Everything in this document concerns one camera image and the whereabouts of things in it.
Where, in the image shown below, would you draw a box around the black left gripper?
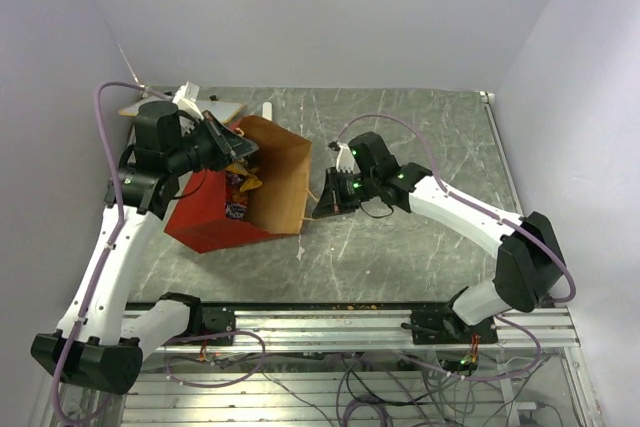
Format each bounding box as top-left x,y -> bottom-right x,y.
168,110 -> 259,176

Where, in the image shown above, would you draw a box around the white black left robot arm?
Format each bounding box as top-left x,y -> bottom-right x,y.
31,101 -> 258,395

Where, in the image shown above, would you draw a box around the white marker pen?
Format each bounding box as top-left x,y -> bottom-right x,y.
262,101 -> 273,121

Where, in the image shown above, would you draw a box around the white board yellow edge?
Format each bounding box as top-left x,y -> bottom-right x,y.
118,97 -> 244,124

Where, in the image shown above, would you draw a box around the aluminium frame rail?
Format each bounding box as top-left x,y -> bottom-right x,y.
119,302 -> 581,353

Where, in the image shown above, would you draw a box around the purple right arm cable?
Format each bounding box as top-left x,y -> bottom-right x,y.
334,114 -> 577,306

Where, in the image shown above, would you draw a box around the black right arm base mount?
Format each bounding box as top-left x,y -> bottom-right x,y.
400,302 -> 498,345

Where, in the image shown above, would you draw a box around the loose cables under frame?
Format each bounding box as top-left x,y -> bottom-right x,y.
164,331 -> 551,427

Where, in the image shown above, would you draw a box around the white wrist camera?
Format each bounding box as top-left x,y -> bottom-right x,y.
172,81 -> 204,121
328,141 -> 356,173

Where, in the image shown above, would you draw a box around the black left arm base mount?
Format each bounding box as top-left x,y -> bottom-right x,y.
166,303 -> 236,346

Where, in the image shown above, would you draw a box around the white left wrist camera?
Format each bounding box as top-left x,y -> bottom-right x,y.
172,81 -> 204,121

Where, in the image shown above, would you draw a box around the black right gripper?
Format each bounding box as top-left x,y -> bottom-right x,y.
312,166 -> 378,219

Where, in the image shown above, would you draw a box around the purple snack packet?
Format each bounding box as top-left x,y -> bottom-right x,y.
225,172 -> 249,220

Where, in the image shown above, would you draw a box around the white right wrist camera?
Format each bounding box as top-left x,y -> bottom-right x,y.
328,141 -> 356,173

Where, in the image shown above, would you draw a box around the red brown paper bag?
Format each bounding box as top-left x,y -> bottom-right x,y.
164,115 -> 312,253

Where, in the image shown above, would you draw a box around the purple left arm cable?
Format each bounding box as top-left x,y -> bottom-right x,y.
49,80 -> 174,423

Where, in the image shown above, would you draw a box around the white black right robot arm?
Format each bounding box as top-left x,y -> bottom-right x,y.
312,132 -> 566,343

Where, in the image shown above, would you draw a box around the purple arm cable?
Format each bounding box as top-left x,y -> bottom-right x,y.
334,114 -> 577,306
49,80 -> 174,423

